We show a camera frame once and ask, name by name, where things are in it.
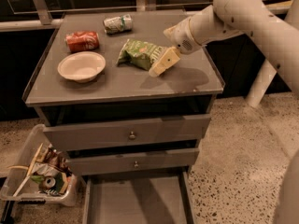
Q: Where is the clear plastic bin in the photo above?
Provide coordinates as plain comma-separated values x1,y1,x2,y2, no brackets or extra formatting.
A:
1,124,78,206

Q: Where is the grey middle drawer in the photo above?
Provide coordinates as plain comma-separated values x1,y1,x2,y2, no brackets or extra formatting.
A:
66,147,199,175

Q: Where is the red soda can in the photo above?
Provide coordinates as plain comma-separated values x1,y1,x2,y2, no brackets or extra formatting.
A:
64,31,99,52

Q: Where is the white paper bowl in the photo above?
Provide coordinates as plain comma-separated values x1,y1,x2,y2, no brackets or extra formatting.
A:
57,51,106,83

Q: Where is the white diagonal support pole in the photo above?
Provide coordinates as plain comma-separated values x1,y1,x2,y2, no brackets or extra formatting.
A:
246,60,277,107

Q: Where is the brown snack wrapper in bin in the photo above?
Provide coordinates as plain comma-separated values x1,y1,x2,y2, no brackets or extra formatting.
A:
36,147,72,175

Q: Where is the metal railing with glass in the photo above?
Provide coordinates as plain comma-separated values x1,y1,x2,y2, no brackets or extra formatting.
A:
0,0,299,33

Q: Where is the grey top drawer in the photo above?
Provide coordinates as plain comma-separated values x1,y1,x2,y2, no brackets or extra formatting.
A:
44,114,211,151

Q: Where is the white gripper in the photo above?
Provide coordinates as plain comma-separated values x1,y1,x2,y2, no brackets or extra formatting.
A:
149,17,201,77

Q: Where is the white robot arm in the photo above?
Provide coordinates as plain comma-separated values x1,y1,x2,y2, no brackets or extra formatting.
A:
172,0,299,224

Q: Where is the grey open bottom drawer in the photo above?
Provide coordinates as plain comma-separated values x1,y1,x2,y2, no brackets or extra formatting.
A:
82,168,196,224

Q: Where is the green jalapeno chip bag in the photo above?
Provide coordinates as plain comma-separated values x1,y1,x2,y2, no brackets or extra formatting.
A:
117,39,167,71

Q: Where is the green white soda can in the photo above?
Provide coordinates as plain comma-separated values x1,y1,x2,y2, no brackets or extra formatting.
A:
103,14,133,35

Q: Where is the grey drawer cabinet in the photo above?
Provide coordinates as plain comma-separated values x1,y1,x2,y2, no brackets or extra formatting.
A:
21,10,226,224

